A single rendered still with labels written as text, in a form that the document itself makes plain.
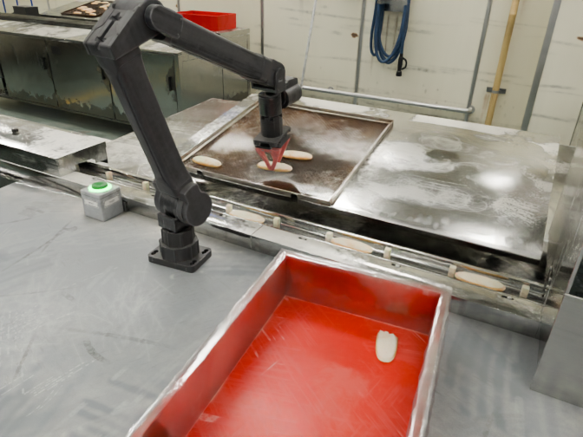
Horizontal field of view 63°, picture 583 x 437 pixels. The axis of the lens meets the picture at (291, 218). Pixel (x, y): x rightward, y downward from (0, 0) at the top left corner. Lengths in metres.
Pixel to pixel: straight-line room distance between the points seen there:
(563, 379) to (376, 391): 0.29
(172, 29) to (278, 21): 4.42
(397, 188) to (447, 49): 3.51
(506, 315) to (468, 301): 0.07
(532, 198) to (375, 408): 0.73
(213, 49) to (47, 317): 0.60
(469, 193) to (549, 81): 3.13
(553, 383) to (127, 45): 0.86
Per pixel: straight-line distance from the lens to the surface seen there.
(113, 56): 0.85
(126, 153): 1.76
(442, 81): 4.75
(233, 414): 0.76
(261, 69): 1.12
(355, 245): 1.08
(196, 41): 0.97
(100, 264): 1.13
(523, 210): 1.26
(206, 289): 1.00
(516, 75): 4.66
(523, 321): 0.98
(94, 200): 1.29
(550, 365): 0.86
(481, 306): 0.97
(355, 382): 0.81
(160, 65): 4.04
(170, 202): 1.03
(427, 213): 1.18
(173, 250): 1.05
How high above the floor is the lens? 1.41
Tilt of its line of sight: 28 degrees down
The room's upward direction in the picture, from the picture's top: 2 degrees clockwise
